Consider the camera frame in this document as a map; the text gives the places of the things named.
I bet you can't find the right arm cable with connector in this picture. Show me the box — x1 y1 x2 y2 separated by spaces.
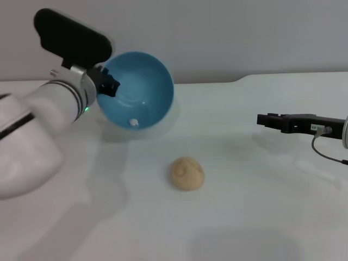
312 126 348 166

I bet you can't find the blue ceramic bowl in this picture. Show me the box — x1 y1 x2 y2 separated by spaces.
95 51 175 133

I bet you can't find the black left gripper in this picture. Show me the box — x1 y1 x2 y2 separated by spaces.
87 65 121 98

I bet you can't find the round beige egg yolk pastry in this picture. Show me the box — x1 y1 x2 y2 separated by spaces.
171 156 206 192

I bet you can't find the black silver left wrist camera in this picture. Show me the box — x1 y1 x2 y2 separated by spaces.
34 8 113 79

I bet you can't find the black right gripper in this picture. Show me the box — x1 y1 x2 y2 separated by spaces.
257 113 346 140

